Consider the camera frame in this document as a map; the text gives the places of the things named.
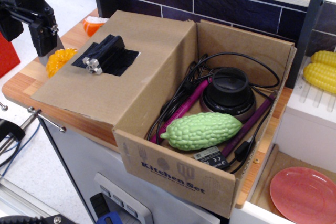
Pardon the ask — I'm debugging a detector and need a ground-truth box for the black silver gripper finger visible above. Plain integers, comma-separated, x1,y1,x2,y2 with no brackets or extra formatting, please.
28,14,64,66

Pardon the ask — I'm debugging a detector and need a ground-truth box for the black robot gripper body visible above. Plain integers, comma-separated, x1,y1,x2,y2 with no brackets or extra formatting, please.
1,0,54,41

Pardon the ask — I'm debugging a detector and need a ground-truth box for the brown cardboard kitchen set box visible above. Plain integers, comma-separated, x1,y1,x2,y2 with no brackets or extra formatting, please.
32,11,296,218

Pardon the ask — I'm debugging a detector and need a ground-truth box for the red box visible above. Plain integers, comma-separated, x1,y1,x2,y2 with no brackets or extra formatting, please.
0,35,20,77

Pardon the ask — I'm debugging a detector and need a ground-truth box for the orange toy slice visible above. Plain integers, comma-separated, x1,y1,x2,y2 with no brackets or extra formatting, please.
82,16,109,37

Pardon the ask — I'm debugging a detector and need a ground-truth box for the magenta pen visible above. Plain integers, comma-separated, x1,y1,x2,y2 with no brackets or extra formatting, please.
150,79,209,143

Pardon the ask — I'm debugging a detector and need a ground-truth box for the grey oven control panel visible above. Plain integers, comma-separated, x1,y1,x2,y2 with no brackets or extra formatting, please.
94,173,154,223

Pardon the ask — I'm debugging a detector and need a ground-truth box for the green toy bitter gourd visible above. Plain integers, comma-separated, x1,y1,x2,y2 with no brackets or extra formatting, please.
160,112,243,151

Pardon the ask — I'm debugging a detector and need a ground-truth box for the black 3D mouse puck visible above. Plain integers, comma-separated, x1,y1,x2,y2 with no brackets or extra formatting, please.
200,67,256,123

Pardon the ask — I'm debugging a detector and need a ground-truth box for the black labelled adapter box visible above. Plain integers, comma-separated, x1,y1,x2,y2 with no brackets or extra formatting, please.
194,146,229,169

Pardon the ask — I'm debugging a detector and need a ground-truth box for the purple pen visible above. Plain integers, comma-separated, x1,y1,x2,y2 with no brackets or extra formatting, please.
222,91,277,157

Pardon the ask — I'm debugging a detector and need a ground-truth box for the white dish rack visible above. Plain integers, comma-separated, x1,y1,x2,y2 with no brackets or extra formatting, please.
286,56,335,123

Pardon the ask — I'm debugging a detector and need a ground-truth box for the upper yellow toy corn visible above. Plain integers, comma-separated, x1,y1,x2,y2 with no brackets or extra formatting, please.
311,50,336,67

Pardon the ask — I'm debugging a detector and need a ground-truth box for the yellow toy corn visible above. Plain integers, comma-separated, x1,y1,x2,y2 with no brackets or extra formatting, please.
303,62,335,94
311,50,336,67

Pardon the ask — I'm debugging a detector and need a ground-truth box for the lower yellow toy corn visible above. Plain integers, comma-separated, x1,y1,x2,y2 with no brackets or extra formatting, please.
303,62,335,94

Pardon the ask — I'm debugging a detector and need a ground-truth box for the pink plastic plate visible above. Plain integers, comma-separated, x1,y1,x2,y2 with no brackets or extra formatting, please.
270,167,335,223

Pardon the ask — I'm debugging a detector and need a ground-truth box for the black handle with aluminium bar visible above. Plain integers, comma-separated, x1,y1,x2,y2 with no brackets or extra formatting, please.
72,35,140,77

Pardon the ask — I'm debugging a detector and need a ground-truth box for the metal clamp with black handle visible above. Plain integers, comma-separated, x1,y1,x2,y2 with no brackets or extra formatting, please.
0,101,67,168

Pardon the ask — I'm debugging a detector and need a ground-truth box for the blue cable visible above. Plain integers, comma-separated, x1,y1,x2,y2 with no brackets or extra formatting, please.
0,122,42,177

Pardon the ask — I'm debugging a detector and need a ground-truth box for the black coiled cable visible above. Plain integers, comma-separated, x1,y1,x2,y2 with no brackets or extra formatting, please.
146,52,280,174

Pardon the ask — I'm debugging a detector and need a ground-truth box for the blue black clamp handle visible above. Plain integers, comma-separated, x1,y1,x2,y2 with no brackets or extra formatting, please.
90,193,122,224

